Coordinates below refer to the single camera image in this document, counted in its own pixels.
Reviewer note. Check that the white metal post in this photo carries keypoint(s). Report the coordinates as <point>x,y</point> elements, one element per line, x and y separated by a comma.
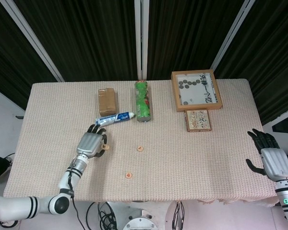
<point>31,38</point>
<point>138,36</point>
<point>232,33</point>

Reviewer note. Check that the wooden picture frame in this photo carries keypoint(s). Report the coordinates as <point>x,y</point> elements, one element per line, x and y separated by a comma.
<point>196,91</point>

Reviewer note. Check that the blue white toothpaste tube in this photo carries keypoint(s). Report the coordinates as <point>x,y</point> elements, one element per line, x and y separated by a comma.
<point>115,118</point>

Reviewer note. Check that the brown printed card box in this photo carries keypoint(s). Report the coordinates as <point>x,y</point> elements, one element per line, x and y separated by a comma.
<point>198,119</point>

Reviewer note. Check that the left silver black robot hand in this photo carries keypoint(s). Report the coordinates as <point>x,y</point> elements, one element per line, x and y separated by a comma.
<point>88,143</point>

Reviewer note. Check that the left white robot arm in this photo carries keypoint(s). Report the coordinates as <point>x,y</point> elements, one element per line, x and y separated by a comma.
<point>72,172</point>

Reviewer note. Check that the green chips can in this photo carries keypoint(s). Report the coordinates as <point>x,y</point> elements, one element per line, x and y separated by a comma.
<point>142,103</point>

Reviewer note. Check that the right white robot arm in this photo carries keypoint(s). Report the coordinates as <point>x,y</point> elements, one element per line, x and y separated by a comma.
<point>286,191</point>

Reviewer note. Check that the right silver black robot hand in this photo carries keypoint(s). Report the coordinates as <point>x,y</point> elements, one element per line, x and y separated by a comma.
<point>277,163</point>

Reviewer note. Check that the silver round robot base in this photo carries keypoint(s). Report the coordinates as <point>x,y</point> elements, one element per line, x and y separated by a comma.
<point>140,221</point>

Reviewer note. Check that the brown taped cardboard box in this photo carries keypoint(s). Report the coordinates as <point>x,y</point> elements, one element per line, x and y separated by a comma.
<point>107,103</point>

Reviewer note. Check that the black pleated curtain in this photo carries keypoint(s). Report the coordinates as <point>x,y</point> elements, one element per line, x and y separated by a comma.
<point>86,36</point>
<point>273,60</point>
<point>4,52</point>
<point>187,36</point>

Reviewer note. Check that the white framed dark cabinet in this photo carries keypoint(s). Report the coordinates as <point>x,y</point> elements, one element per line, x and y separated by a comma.
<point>286,123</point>

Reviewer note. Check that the beige woven tablecloth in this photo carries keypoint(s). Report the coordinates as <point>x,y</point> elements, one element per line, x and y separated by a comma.
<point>182,155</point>

